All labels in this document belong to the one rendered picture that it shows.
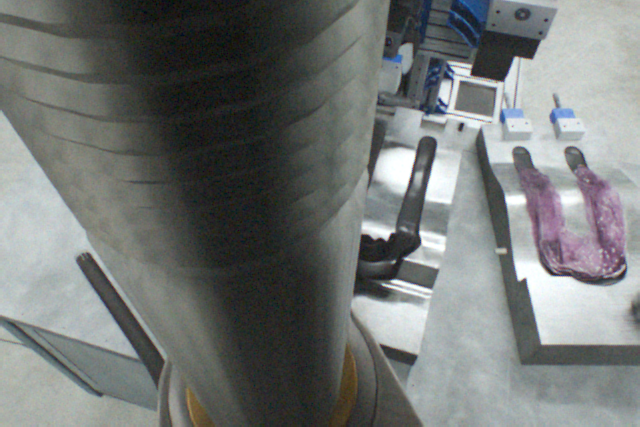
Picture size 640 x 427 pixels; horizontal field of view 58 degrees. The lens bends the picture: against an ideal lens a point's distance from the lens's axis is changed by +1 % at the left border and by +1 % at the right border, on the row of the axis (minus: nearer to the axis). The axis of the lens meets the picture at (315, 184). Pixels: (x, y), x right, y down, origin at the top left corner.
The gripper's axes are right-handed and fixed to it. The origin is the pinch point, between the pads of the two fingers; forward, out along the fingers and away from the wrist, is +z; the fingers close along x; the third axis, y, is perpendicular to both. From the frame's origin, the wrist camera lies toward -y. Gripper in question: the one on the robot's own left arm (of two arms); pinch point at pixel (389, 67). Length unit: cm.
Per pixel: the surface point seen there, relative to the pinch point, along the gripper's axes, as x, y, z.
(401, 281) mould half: -14.7, -42.1, 8.2
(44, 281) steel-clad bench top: 49, -61, 15
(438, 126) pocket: -13.0, -4.6, 8.5
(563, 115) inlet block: -37.5, 6.8, 7.9
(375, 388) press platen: -15, -80, -59
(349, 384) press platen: -13, -80, -60
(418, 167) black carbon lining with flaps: -11.7, -17.9, 6.8
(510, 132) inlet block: -27.5, -2.6, 7.0
